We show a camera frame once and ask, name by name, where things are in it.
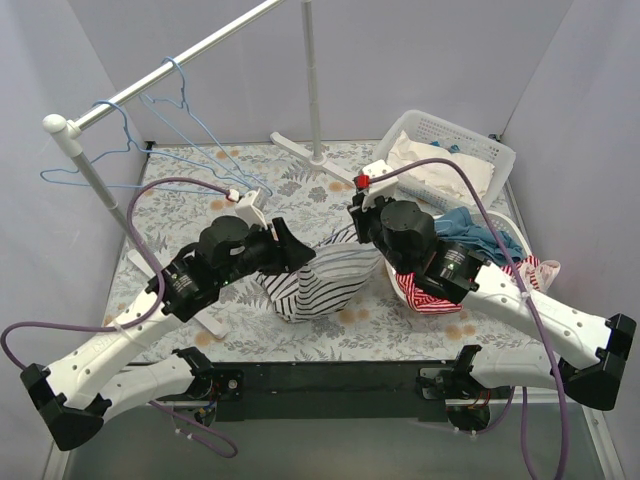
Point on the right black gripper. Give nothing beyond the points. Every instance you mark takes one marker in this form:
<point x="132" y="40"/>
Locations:
<point x="360" y="220"/>

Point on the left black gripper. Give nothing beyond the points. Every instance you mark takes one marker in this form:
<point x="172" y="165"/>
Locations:
<point x="273" y="245"/>

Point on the black white striped tank top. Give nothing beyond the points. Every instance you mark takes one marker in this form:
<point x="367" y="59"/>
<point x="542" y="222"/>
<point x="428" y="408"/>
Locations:
<point x="317" y="290"/>

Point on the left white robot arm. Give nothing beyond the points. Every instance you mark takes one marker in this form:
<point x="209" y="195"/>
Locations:
<point x="78" y="394"/>

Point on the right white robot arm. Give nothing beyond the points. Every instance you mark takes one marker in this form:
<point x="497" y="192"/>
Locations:
<point x="582" y="355"/>

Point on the teal blue garment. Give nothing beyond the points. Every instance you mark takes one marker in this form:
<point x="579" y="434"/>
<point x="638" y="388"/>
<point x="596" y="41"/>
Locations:
<point x="458" y="226"/>

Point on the white cloth in basket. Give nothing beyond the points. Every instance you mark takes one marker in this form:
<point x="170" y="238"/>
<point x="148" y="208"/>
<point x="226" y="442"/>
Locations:
<point x="438" y="176"/>

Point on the red white striped garment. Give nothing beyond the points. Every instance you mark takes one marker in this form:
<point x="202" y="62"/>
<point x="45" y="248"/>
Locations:
<point x="423" y="303"/>

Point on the white rectangular mesh basket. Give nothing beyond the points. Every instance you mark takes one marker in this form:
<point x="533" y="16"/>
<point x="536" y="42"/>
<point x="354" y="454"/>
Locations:
<point x="417" y="135"/>

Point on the floral table mat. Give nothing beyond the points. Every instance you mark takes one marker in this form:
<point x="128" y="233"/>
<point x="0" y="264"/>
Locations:
<point x="375" y="325"/>

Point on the white oval laundry basket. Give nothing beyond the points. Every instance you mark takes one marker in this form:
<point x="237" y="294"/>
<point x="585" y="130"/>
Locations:
<point x="500" y="221"/>

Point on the pink white lace garment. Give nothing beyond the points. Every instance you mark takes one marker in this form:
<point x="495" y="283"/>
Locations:
<point x="539" y="275"/>

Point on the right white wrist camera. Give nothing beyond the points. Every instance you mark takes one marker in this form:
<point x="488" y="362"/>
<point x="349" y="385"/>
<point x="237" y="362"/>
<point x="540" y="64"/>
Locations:
<point x="375" y="180"/>

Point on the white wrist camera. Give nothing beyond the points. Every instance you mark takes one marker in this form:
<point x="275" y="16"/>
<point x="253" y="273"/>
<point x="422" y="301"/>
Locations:
<point x="375" y="180"/>
<point x="248" y="206"/>

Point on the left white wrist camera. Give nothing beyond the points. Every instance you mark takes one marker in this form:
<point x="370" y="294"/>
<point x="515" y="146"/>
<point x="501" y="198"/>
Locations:
<point x="248" y="206"/>

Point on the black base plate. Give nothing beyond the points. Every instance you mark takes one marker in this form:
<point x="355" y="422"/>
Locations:
<point x="421" y="390"/>

